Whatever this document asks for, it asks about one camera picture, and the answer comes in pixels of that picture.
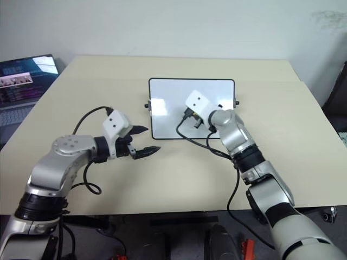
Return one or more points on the dark office chair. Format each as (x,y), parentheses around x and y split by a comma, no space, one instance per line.
(336,89)

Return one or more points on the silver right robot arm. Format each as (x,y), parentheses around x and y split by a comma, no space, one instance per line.
(236,130)

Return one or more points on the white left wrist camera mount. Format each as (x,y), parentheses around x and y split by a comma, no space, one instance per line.
(115,123)

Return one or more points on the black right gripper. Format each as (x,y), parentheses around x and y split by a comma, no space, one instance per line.
(195,120)

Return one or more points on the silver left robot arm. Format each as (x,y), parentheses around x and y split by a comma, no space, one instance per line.
(54,168)

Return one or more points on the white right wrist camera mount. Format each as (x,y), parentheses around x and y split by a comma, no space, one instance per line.
(198,101)

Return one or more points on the black chair caster wheel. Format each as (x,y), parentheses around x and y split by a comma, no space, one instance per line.
(328,214)

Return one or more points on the red clamp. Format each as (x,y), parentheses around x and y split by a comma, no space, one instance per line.
(247,245)
(120,256)

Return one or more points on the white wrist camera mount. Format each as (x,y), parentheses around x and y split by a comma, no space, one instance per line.
(198,101)
(115,123)

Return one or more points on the black-framed whiteboard with stand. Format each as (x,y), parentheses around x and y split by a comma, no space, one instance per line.
(168,92)

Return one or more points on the open laptop computer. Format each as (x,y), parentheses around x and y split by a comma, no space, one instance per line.
(21,81)

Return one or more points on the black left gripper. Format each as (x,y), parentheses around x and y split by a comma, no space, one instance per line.
(123,147)

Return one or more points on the dark rounded shape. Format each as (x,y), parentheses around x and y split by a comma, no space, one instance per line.
(221,242)

